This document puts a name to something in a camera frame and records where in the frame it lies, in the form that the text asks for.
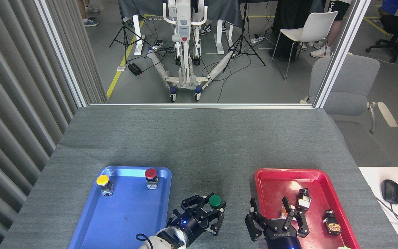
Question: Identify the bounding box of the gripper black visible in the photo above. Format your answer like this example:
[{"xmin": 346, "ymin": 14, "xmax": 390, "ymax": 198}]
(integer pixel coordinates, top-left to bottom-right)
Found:
[
  {"xmin": 245, "ymin": 196, "xmax": 310, "ymax": 249},
  {"xmin": 166, "ymin": 193, "xmax": 227, "ymax": 247}
]

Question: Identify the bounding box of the green push button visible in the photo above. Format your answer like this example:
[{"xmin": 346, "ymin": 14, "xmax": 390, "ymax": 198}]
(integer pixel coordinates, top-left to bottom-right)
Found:
[{"xmin": 209, "ymin": 194, "xmax": 223, "ymax": 209}]

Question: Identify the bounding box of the red push button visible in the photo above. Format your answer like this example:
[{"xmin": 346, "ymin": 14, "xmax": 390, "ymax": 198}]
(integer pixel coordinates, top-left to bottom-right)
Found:
[{"xmin": 144, "ymin": 168, "xmax": 159, "ymax": 190}]

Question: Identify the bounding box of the yellow push button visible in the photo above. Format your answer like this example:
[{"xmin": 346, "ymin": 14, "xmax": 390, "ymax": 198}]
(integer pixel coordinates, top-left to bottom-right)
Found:
[{"xmin": 96, "ymin": 175, "xmax": 114, "ymax": 197}]

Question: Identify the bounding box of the red tray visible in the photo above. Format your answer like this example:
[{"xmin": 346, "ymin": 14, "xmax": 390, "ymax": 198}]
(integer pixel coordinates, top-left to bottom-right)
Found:
[{"xmin": 254, "ymin": 168, "xmax": 361, "ymax": 249}]

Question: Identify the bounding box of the blue tray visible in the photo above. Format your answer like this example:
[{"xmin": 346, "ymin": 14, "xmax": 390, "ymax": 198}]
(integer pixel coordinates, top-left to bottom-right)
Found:
[{"xmin": 68, "ymin": 166, "xmax": 172, "ymax": 249}]

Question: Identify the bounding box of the white desk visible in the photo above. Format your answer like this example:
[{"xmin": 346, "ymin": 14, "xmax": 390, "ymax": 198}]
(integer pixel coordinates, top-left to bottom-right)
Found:
[{"xmin": 358, "ymin": 167, "xmax": 398, "ymax": 249}]

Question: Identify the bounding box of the black computer mouse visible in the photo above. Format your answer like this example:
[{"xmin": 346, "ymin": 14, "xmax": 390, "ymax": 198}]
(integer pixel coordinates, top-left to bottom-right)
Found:
[{"xmin": 381, "ymin": 179, "xmax": 398, "ymax": 205}]

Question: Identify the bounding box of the grey office chair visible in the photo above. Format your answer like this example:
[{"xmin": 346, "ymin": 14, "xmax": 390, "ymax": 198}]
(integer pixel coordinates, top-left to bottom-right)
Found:
[{"xmin": 300, "ymin": 53, "xmax": 398, "ymax": 166}]

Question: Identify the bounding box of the white table leg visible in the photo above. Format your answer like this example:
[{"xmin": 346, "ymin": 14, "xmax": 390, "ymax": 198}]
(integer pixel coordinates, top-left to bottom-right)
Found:
[
  {"xmin": 132, "ymin": 15, "xmax": 146, "ymax": 56},
  {"xmin": 215, "ymin": 19, "xmax": 234, "ymax": 55}
]

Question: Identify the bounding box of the black tripod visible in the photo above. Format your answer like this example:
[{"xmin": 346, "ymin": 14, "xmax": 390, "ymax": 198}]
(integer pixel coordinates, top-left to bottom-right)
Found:
[
  {"xmin": 109, "ymin": 0, "xmax": 151, "ymax": 64},
  {"xmin": 223, "ymin": 0, "xmax": 266, "ymax": 73}
]

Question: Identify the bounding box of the white stand on wheels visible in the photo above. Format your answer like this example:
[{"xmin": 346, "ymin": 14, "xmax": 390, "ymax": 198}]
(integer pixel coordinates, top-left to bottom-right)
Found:
[{"xmin": 147, "ymin": 0, "xmax": 236, "ymax": 102}]

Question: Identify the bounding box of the white plastic chair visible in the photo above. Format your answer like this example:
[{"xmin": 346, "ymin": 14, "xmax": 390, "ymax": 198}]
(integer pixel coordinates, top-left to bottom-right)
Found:
[{"xmin": 272, "ymin": 11, "xmax": 339, "ymax": 82}]

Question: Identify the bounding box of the person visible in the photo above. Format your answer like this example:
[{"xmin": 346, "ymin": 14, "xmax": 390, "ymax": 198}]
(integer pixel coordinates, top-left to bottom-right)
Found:
[
  {"xmin": 77, "ymin": 0, "xmax": 100, "ymax": 27},
  {"xmin": 297, "ymin": 0, "xmax": 352, "ymax": 58}
]

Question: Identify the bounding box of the blue bin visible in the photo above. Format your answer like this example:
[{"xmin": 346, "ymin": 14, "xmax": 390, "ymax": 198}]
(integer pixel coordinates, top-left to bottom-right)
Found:
[{"xmin": 381, "ymin": 0, "xmax": 398, "ymax": 16}]

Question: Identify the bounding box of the black knob switch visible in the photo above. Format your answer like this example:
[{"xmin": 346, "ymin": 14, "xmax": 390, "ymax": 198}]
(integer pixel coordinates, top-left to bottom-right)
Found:
[{"xmin": 296, "ymin": 188, "xmax": 312, "ymax": 211}]

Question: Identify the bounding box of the black switch with orange base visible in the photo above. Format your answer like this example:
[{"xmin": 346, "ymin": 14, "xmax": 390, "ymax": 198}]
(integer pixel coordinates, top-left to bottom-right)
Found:
[{"xmin": 323, "ymin": 209, "xmax": 342, "ymax": 236}]

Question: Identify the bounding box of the silver rail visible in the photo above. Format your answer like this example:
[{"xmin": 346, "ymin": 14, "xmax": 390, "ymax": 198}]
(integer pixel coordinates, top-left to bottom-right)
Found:
[{"xmin": 88, "ymin": 103, "xmax": 315, "ymax": 109}]

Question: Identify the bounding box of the silver post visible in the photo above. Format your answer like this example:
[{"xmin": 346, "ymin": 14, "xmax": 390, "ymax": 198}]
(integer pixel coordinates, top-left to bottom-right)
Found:
[
  {"xmin": 314, "ymin": 0, "xmax": 372, "ymax": 108},
  {"xmin": 35, "ymin": 0, "xmax": 89, "ymax": 108}
]

